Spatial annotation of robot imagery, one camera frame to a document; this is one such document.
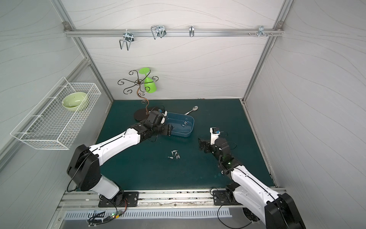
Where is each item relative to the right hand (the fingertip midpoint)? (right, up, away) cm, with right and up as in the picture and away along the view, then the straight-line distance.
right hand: (207, 136), depth 84 cm
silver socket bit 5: (-22, -14, +5) cm, 27 cm away
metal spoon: (-6, +17, +31) cm, 36 cm away
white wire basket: (-76, +9, -19) cm, 79 cm away
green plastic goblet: (-34, +30, 0) cm, 46 cm away
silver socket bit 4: (-18, -13, +5) cm, 23 cm away
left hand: (-23, +5, +2) cm, 24 cm away
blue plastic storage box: (-15, +6, +21) cm, 26 cm away
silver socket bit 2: (-15, +5, +20) cm, 26 cm away
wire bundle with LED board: (-54, -38, -13) cm, 68 cm away
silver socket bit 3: (-22, -11, +7) cm, 25 cm away
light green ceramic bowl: (-71, +20, -10) cm, 75 cm away
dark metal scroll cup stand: (-48, +13, +24) cm, 55 cm away
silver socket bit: (-13, +7, +21) cm, 25 cm away
